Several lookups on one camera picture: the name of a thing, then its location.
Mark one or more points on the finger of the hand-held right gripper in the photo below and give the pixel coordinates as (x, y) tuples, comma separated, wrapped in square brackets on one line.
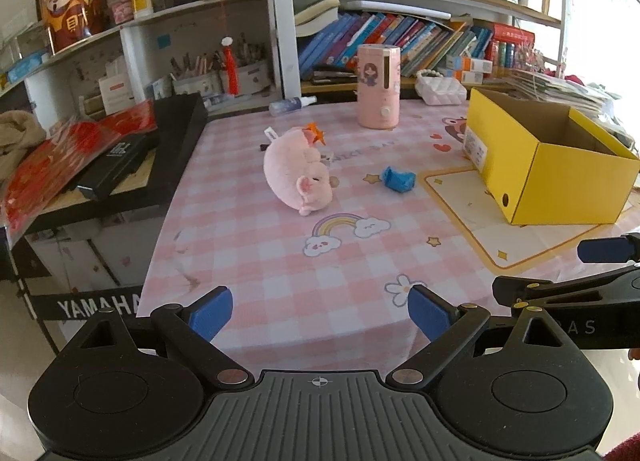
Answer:
[(590, 291), (605, 248)]

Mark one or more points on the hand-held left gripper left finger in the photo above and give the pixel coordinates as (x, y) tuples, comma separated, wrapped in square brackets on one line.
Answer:
[(212, 313)]

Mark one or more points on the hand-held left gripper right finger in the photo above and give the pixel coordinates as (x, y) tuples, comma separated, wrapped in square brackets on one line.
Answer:
[(430, 313)]

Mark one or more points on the yellow cardboard box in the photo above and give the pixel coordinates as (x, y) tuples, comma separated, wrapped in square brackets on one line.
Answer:
[(565, 186)]

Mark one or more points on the pink plush pig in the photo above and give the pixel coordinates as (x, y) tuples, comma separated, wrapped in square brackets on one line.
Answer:
[(295, 166)]

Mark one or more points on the person's right forearm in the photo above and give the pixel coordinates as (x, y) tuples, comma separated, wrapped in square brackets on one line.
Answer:
[(627, 448)]

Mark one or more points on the pink checkered tablecloth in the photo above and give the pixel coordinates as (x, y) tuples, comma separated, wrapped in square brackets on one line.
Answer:
[(250, 261)]

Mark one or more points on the stack of papers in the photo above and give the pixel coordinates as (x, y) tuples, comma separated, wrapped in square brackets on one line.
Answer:
[(560, 93)]

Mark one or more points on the black slim box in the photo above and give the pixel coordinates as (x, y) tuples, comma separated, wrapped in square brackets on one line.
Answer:
[(117, 166)]

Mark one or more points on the black digital piano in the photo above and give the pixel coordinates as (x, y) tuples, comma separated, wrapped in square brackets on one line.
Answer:
[(182, 131)]

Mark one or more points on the red envelope pack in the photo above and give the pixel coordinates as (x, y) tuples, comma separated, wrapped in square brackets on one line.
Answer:
[(132, 118)]

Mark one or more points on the red wrapped packet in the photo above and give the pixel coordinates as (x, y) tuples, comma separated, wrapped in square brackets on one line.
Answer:
[(45, 176)]

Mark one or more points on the short orange white box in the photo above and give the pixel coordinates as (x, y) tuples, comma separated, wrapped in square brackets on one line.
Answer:
[(471, 77)]

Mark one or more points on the pink humidifier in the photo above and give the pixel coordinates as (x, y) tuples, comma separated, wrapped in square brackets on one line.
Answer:
[(378, 101)]

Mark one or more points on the clear spray bottle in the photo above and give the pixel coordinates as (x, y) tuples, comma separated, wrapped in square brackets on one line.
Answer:
[(287, 106)]

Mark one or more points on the red boxed book set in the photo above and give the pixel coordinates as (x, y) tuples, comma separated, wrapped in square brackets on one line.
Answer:
[(512, 43)]

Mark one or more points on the white rectangular pen holder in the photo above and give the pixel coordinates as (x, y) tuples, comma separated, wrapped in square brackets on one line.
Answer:
[(197, 86)]

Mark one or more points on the long orange white box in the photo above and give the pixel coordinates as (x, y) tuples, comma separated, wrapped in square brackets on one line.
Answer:
[(470, 64)]

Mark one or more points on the white box red label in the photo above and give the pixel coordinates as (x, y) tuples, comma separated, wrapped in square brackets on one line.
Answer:
[(116, 93)]

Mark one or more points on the red tassel ornament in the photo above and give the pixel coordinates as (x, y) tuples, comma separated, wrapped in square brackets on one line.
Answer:
[(232, 71)]

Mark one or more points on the bunch of pens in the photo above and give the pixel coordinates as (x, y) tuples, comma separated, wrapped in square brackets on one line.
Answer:
[(200, 61)]

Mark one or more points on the beige towel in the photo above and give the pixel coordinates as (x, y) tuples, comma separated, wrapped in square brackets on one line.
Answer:
[(17, 141)]

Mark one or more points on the row of leaning blue books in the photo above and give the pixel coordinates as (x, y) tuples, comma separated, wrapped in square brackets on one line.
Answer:
[(415, 41)]

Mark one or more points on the white bookshelf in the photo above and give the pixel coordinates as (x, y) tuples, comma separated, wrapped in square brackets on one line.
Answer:
[(280, 41)]

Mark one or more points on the blue tissue packet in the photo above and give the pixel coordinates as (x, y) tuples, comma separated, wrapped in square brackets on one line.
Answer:
[(27, 67)]

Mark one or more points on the thick cream-paged book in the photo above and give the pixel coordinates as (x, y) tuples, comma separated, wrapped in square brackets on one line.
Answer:
[(317, 13)]

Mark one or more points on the fortune god paper decoration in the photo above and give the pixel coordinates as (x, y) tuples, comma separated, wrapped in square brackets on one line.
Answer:
[(70, 11)]

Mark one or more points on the pink wall poster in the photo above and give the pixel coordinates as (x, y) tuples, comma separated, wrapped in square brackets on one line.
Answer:
[(590, 11)]

